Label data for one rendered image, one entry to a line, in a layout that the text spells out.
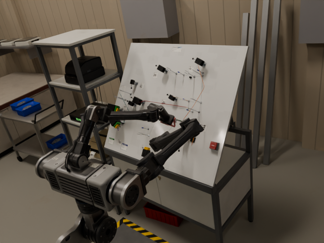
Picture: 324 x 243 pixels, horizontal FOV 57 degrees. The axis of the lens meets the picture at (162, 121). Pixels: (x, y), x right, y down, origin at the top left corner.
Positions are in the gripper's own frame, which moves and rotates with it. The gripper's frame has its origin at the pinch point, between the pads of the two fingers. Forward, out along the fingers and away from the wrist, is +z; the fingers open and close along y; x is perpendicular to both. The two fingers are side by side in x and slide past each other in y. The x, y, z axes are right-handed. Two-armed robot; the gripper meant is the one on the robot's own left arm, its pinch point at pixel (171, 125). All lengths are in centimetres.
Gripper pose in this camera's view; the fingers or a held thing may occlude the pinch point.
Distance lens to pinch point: 211.5
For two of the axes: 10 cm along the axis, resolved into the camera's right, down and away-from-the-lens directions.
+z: 4.2, 5.6, 7.1
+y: -7.5, -2.3, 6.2
